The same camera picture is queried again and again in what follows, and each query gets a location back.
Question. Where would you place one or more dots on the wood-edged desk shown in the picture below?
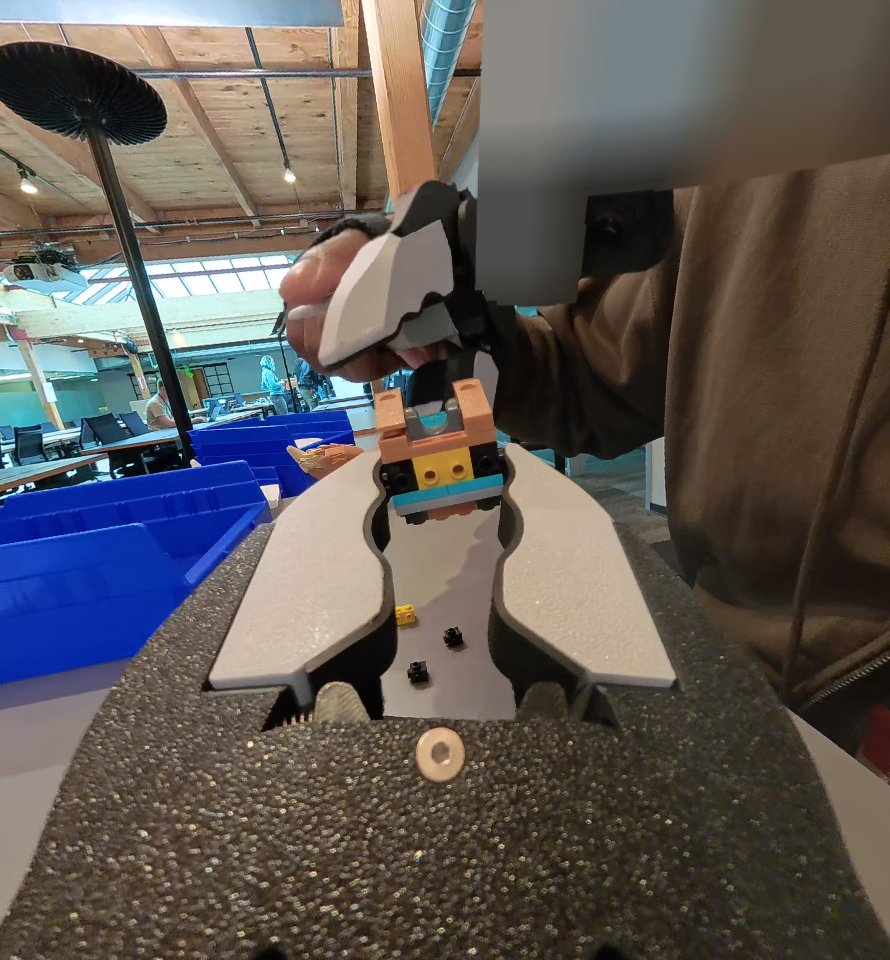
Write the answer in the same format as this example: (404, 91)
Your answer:
(32, 472)

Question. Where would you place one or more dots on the grey desk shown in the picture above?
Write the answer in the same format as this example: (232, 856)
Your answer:
(445, 585)

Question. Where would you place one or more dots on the black floor lamp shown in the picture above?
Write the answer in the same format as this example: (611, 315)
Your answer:
(77, 90)

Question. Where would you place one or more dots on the person's brown jacket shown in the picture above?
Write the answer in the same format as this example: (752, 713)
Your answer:
(790, 412)

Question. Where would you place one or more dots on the person's right forearm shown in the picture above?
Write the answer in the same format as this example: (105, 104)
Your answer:
(587, 375)

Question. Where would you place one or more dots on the blue plastic bin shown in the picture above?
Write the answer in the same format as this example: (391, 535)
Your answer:
(264, 450)
(77, 585)

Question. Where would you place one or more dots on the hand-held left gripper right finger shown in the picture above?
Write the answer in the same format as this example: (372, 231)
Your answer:
(580, 600)

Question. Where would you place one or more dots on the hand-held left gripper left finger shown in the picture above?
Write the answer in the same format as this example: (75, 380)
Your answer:
(317, 592)

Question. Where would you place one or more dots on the white ceiling projector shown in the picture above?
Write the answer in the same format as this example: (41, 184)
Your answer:
(43, 271)

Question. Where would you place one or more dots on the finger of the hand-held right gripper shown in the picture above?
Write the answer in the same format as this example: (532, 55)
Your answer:
(385, 292)
(488, 382)

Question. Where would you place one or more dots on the tan brick fox model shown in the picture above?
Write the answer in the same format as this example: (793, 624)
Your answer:
(328, 457)

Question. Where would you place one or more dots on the small black brick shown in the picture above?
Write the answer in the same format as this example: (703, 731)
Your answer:
(418, 672)
(454, 637)

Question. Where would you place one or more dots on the multicoloured brick model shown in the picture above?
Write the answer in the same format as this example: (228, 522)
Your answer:
(441, 465)

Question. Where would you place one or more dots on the silver ventilation duct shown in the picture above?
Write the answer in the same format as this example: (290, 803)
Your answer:
(445, 52)

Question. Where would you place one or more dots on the wooden post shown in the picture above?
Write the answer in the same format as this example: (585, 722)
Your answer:
(400, 97)

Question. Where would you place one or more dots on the yellow brick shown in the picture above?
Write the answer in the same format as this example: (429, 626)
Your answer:
(406, 615)

